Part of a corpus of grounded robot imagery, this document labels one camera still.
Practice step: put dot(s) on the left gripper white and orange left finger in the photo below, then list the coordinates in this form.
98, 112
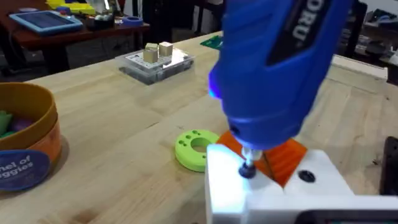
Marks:
224, 183

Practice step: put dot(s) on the left gripper white and orange right finger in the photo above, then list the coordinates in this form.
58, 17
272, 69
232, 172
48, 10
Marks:
314, 183

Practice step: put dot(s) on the black screw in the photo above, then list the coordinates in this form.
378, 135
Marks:
247, 172

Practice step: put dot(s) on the blue electric screwdriver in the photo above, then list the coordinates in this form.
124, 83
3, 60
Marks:
264, 77

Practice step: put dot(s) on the green disc with holes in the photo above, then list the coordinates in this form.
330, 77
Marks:
186, 152

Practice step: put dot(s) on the clear box with wooden blocks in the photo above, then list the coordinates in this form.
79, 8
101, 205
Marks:
155, 67

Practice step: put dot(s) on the green board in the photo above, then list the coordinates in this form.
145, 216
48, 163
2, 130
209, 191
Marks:
213, 42

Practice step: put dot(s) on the blue tape roll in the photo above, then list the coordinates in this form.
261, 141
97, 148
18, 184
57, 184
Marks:
132, 21

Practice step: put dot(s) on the orange tub with toys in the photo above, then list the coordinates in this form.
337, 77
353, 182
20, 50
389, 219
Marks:
34, 109

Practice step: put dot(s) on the dark brown side table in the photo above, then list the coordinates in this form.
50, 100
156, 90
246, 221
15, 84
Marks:
62, 37

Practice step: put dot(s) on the yellow plastic tray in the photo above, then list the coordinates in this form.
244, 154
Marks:
74, 6

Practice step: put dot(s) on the blue framed tablet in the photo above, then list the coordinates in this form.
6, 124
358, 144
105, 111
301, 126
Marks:
46, 21

